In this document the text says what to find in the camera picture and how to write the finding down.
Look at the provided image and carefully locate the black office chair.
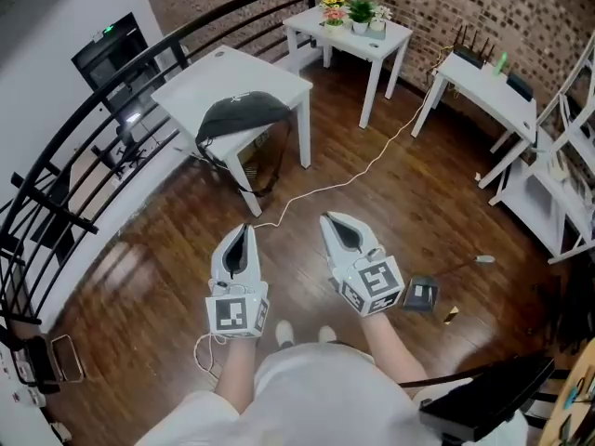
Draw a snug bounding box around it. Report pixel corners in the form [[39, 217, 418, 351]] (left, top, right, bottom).
[[91, 142, 151, 179]]

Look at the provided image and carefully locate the white flower pot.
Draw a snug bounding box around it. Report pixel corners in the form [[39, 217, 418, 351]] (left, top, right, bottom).
[[368, 4, 394, 33]]

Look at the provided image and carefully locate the white router table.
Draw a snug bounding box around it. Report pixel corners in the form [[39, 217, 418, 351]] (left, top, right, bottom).
[[410, 50, 539, 190]]

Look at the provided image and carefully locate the green plant pot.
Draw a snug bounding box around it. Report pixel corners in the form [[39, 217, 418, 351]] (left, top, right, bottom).
[[347, 0, 377, 35]]

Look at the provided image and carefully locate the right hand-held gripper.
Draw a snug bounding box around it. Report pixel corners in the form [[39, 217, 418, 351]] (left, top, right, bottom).
[[319, 211, 405, 318]]

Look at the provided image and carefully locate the white shelf rack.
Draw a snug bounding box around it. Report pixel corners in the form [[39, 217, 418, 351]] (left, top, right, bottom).
[[486, 29, 595, 265]]

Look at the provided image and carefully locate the black doorway with green light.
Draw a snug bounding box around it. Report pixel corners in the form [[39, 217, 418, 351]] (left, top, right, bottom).
[[71, 12, 151, 112]]

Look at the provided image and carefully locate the cream floor cable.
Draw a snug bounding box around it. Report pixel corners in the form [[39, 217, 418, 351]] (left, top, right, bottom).
[[252, 46, 448, 229]]

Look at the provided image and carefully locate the black router with antennas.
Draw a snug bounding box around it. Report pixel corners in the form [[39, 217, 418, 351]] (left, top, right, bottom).
[[452, 24, 496, 70]]

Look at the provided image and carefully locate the black metal railing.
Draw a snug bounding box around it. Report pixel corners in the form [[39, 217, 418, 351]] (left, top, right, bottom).
[[0, 0, 327, 330]]

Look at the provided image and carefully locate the flat black box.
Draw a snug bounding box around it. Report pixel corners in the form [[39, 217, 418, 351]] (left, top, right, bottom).
[[506, 72, 536, 103]]

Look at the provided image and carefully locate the person's left forearm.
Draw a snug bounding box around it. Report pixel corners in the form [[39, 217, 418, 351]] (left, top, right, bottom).
[[213, 335, 262, 411]]

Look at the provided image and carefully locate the grey foot pedal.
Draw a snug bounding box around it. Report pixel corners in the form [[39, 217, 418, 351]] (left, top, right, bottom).
[[401, 273, 441, 313]]

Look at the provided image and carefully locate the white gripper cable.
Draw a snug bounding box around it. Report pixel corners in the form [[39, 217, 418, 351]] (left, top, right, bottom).
[[193, 331, 230, 374]]

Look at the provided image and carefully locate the pink flower pot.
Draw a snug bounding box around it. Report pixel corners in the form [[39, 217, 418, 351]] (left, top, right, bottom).
[[323, 7, 350, 32]]

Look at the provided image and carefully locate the light wooden board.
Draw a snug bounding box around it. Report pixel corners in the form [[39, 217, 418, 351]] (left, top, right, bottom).
[[540, 349, 595, 446]]

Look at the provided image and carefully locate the person's right forearm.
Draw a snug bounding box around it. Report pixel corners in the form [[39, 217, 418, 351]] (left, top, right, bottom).
[[359, 310, 430, 388]]

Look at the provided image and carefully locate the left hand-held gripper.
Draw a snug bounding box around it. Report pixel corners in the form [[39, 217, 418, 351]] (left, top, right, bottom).
[[205, 223, 271, 340]]

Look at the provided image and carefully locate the large white table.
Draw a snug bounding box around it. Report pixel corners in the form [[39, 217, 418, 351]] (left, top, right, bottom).
[[150, 45, 314, 218]]

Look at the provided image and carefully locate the metal wire frame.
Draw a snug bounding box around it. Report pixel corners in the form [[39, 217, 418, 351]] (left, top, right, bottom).
[[49, 334, 86, 384]]

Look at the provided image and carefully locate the person's white shirt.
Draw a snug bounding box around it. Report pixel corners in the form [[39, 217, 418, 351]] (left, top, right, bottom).
[[133, 340, 530, 446]]

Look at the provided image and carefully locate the black Puma bag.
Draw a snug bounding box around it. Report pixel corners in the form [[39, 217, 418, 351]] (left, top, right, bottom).
[[194, 90, 296, 200]]

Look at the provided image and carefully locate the white flower table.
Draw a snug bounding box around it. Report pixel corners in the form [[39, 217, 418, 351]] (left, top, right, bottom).
[[282, 4, 415, 131]]

